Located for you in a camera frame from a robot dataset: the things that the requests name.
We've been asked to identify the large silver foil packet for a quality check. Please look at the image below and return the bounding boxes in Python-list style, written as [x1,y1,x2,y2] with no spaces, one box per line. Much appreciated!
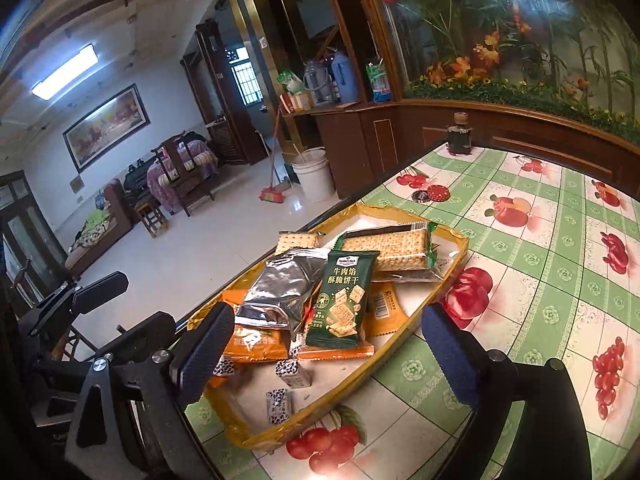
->
[234,246,331,333]

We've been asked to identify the framed wall painting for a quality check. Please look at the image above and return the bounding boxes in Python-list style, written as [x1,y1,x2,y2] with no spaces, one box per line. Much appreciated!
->
[62,83,151,173]

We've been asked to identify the green blue plastic bag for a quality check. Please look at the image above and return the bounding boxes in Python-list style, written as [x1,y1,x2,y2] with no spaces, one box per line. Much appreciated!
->
[365,62,392,104]

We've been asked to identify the clear cracker packet green ends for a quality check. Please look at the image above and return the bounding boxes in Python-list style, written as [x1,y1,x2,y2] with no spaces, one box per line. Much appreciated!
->
[332,220,441,283]

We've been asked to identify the wooden glass door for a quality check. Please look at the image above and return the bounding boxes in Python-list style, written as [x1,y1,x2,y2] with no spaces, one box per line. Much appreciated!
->
[0,170,66,311]

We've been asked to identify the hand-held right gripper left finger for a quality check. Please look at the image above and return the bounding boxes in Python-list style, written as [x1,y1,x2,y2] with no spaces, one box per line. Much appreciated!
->
[65,302,235,480]

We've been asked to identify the purple floral blanket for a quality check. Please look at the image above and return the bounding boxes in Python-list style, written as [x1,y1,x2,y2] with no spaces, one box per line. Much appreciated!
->
[146,140,221,211]

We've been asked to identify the blue thermos flask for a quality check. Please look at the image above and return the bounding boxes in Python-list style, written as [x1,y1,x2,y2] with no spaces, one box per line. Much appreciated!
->
[327,47,360,106]

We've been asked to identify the wooden stool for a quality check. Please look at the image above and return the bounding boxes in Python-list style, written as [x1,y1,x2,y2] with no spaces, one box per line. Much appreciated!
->
[135,200,168,238]

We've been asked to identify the barred window door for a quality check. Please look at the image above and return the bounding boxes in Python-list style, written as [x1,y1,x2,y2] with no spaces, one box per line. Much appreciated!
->
[227,47,263,108]

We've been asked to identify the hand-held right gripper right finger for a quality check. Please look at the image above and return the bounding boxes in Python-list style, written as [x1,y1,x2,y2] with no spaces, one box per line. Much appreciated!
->
[422,302,593,480]

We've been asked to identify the ceiling light panel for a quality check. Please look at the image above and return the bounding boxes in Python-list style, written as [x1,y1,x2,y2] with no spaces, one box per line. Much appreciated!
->
[31,42,98,101]

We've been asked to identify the wooden armchair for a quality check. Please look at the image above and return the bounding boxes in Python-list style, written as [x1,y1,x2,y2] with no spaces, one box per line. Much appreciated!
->
[152,135,221,218]

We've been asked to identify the white plastic bucket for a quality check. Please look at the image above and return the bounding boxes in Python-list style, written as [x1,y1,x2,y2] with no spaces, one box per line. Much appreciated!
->
[291,148,337,204]

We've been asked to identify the brown sofa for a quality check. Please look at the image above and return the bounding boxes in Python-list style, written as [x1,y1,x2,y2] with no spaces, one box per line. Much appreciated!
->
[65,177,133,278]

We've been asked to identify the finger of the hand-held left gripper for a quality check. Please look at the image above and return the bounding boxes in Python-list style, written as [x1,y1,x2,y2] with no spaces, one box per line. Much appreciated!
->
[27,271,128,336]
[35,311,176,381]

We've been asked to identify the yellow cardboard box white inside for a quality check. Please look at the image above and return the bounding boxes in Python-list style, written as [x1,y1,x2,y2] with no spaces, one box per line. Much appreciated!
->
[187,202,471,451]

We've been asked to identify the wooden wall cabinet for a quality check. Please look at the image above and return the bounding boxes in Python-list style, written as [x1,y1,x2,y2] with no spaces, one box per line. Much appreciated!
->
[180,0,640,201]

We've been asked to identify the dark green cracker packet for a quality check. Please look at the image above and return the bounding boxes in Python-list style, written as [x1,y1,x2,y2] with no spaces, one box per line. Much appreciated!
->
[305,250,382,353]

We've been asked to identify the large orange packet barcode label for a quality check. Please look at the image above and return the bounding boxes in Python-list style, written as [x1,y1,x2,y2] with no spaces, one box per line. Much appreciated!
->
[365,280,407,338]

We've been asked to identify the orange white carton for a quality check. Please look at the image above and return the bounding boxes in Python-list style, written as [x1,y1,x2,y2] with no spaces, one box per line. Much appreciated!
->
[280,92,315,113]

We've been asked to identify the dark ink bottle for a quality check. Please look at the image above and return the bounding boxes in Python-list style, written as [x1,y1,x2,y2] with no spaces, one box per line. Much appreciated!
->
[446,112,475,156]

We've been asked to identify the grey thermos flask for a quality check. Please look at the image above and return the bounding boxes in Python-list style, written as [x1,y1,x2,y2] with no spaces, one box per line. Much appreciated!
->
[304,59,335,103]

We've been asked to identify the green white bag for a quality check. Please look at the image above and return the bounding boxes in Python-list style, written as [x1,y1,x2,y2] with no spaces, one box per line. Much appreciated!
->
[276,70,306,96]

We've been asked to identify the white candy roll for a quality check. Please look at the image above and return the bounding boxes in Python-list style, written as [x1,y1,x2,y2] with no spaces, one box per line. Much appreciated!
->
[274,357,313,390]

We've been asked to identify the green fruit print tablecloth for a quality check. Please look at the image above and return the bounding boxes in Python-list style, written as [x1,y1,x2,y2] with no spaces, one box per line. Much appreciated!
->
[185,142,640,480]

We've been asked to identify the cracker packet yellow green label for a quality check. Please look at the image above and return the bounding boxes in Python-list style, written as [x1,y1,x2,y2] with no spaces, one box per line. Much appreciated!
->
[276,230,321,256]

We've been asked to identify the red broom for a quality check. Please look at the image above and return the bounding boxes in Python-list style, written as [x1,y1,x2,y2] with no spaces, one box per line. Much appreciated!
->
[259,107,287,205]

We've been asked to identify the orange cracker packet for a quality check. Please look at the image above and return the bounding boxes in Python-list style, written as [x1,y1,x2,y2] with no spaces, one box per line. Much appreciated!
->
[290,342,376,361]

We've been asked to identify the orange snack packet brown logo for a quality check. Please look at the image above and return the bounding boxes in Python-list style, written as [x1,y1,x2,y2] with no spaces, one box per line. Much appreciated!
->
[222,322,291,363]

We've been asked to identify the artificial flower glass display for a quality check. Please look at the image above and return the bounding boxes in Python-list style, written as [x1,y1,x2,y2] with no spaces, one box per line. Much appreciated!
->
[355,0,640,131]

